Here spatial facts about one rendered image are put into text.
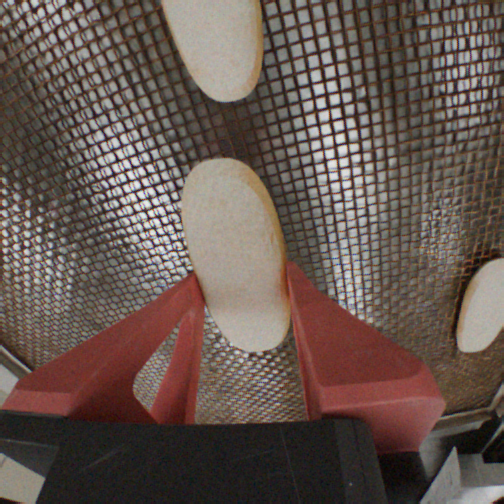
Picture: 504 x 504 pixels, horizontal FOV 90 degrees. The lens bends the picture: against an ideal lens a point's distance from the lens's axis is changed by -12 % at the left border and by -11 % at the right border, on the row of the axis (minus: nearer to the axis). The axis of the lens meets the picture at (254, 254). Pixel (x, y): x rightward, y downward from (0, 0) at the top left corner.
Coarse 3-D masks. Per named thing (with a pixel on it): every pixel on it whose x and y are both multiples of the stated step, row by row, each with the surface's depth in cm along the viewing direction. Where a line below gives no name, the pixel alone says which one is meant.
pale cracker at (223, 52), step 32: (192, 0) 9; (224, 0) 9; (256, 0) 9; (192, 32) 10; (224, 32) 10; (256, 32) 10; (192, 64) 11; (224, 64) 11; (256, 64) 11; (224, 96) 12
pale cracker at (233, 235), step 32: (224, 160) 9; (192, 192) 9; (224, 192) 9; (256, 192) 9; (192, 224) 10; (224, 224) 9; (256, 224) 10; (192, 256) 11; (224, 256) 10; (256, 256) 10; (224, 288) 11; (256, 288) 11; (288, 288) 12; (224, 320) 12; (256, 320) 12; (288, 320) 13
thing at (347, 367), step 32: (320, 320) 6; (352, 320) 6; (320, 352) 5; (352, 352) 5; (384, 352) 5; (320, 384) 4; (352, 384) 4; (384, 384) 4; (416, 384) 4; (320, 416) 4; (352, 416) 4; (384, 416) 4; (416, 416) 4; (384, 448) 5; (416, 448) 5; (384, 480) 5; (416, 480) 4
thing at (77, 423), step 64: (128, 320) 8; (192, 320) 11; (64, 384) 5; (128, 384) 6; (192, 384) 10; (0, 448) 4; (64, 448) 4; (128, 448) 4; (192, 448) 4; (256, 448) 4; (320, 448) 4
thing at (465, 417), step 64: (0, 0) 10; (384, 0) 10; (0, 64) 11; (320, 64) 11; (64, 128) 13; (256, 128) 13; (320, 128) 13; (384, 128) 13; (0, 192) 15; (320, 192) 15; (384, 192) 14; (0, 256) 18; (64, 256) 18; (320, 256) 17; (384, 256) 17; (448, 256) 17; (0, 320) 23; (384, 320) 20; (256, 384) 26; (448, 384) 25
